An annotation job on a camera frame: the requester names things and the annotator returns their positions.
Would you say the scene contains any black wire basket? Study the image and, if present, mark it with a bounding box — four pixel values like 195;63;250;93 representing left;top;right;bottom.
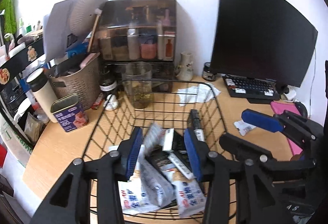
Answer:
82;80;238;221

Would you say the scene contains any white round fan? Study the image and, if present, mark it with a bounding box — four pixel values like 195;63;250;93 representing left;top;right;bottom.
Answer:
69;0;108;36

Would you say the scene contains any black Face tissue pack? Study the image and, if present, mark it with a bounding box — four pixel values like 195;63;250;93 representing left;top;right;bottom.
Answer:
187;109;205;142
146;147;175;175
162;128;186;152
168;151;195;180

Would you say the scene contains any pink mouse pad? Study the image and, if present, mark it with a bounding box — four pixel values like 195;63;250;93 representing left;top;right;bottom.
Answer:
270;101;302;156

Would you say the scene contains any small cream ceramic vase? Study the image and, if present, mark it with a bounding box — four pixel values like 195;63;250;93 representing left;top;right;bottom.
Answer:
176;51;194;81

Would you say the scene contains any dark brown dropper bottle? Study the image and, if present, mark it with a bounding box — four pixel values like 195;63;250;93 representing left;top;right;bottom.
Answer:
99;65;118;99

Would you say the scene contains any small dark glass jar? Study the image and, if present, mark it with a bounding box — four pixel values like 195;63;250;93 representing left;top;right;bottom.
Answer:
202;62;217;82

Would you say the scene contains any dark acrylic cosmetics organizer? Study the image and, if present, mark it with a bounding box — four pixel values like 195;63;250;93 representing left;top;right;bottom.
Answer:
96;0;177;92

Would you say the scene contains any white thermos bottle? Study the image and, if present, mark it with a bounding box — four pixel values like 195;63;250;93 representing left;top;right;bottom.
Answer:
27;68;57;123

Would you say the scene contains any small white cracker packet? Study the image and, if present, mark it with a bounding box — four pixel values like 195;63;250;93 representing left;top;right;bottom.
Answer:
172;179;206;218

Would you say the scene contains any purple luncheon meat tin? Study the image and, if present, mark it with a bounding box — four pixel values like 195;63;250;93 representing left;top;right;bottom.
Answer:
51;94;89;132

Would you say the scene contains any long white pink packet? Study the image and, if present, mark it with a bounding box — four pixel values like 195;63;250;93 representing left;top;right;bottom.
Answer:
143;122;164;156

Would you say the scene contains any white crumpled cloth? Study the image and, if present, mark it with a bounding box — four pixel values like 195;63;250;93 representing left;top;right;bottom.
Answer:
177;83;221;107

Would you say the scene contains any brown woven plastic basket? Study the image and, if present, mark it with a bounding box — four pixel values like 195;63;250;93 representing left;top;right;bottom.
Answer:
46;54;101;110

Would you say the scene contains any long white snack packet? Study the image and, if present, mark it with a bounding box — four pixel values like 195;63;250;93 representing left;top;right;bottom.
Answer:
140;158;175;208

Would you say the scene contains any white round-logo sachet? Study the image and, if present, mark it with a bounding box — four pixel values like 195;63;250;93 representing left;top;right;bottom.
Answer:
234;120;256;136

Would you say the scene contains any black curved monitor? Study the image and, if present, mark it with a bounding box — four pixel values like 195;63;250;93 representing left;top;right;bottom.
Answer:
211;0;318;87

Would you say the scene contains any dark mechanical keyboard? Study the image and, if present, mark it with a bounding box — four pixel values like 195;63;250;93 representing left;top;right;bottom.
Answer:
222;75;280;101

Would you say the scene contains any white Aji cracker packet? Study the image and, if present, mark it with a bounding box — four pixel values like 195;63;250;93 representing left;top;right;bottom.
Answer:
118;174;159;215

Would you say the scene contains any clear glass jar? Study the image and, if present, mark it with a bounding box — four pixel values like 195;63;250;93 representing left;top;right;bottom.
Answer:
122;62;153;109

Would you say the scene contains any black computer mouse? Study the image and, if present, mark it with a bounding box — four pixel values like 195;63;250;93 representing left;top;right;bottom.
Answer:
294;101;308;118

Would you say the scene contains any red lighter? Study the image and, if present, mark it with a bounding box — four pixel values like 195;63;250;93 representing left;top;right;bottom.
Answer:
91;92;104;110

